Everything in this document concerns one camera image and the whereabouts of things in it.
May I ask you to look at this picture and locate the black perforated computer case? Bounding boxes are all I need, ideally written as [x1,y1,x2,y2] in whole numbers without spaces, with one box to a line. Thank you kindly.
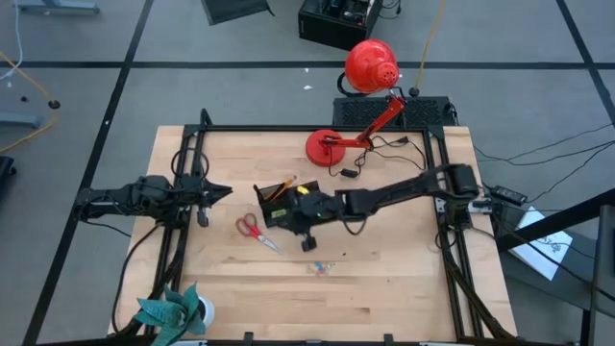
[332,95,458,128]

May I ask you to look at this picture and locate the black mesh desk organizer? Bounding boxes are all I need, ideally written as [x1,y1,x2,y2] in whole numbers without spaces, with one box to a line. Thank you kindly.
[253,180,322,231]

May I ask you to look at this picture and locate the black open computer tower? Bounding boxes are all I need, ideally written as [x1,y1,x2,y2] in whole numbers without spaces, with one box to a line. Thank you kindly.
[296,0,384,52]

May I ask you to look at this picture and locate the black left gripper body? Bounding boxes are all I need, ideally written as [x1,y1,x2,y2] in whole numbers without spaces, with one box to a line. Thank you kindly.
[184,161,211,228]

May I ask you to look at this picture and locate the green plant in white pot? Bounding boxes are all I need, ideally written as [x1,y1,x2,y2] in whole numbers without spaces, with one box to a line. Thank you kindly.
[133,282,216,346]

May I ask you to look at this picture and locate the black lamp power cable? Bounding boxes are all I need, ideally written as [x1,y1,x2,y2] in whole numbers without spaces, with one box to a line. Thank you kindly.
[328,135,428,180]

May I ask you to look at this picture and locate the black coiled cable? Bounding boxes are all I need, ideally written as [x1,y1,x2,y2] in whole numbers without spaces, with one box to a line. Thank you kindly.
[337,71,369,99]

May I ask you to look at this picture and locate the white floor cable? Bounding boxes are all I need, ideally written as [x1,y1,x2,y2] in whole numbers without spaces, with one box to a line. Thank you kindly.
[0,0,24,82]

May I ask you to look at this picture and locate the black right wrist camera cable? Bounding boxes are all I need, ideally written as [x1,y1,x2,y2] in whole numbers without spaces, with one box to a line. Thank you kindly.
[343,213,370,237]

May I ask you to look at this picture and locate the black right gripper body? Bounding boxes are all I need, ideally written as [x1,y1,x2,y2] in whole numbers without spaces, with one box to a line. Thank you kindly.
[287,191,345,253]

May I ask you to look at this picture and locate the red handled scissors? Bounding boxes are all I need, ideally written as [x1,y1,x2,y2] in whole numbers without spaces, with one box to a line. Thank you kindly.
[234,212,283,255]

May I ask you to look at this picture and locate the grey desk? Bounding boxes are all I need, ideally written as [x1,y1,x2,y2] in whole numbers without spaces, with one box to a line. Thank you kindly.
[499,204,615,346]

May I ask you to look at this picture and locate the white paper sheet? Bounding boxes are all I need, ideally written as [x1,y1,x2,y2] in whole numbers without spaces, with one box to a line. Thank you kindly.
[508,205,575,282]

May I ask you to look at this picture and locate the black metal rig frame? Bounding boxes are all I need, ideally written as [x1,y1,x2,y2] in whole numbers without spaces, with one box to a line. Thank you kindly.
[109,108,519,343]

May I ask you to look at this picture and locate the black flat panel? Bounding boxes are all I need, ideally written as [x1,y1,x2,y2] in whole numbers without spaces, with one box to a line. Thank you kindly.
[200,0,276,27]

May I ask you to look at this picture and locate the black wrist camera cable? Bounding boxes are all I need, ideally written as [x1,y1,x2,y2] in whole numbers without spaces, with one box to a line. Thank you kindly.
[171,146,211,182]
[343,213,370,237]

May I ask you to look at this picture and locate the grey metal desk foot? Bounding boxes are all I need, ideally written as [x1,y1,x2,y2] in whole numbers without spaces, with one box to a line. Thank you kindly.
[12,0,101,16]
[0,112,42,131]

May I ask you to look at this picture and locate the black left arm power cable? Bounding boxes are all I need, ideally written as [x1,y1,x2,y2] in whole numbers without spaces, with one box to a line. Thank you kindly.
[111,223,162,335]

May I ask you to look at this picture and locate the red desk lamp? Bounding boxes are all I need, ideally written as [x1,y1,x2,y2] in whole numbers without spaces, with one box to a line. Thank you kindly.
[305,37,407,168]

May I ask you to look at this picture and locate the yellow floor cable with plug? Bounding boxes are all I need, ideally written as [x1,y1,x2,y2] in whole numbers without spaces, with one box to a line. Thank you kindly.
[0,51,62,155]

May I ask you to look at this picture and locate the black power adapter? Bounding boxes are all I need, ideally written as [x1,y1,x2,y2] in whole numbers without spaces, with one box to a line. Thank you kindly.
[489,184,529,207]

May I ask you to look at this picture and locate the silver metal bracket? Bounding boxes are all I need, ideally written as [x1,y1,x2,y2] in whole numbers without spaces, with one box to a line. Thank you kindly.
[434,196,494,213]

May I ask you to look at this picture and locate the black left wrist camera cable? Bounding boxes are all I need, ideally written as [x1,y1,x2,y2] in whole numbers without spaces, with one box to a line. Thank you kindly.
[171,146,211,182]

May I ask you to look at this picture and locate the black diagonal metal beam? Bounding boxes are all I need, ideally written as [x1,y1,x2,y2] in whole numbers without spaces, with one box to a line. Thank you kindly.
[494,185,615,253]

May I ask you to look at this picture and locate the thin black floor cable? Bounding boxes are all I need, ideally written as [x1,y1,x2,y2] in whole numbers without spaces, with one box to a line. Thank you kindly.
[473,122,615,162]
[479,139,615,167]
[527,142,615,204]

